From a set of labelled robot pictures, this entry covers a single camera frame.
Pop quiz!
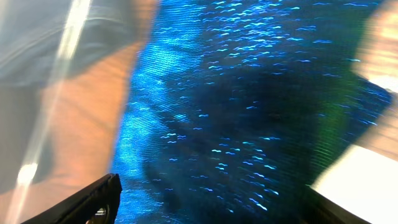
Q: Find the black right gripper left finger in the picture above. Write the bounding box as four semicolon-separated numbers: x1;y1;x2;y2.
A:
21;173;122;224

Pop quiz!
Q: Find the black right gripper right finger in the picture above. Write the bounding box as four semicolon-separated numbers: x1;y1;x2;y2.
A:
303;187;370;224

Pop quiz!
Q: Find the sparkly blue garment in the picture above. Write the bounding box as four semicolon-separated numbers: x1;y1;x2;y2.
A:
113;0;392;223

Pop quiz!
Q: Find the clear plastic storage bin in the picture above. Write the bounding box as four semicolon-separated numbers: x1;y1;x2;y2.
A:
0;0;147;194

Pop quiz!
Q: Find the white label in bin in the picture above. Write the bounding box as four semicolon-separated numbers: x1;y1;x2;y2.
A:
312;145;397;224

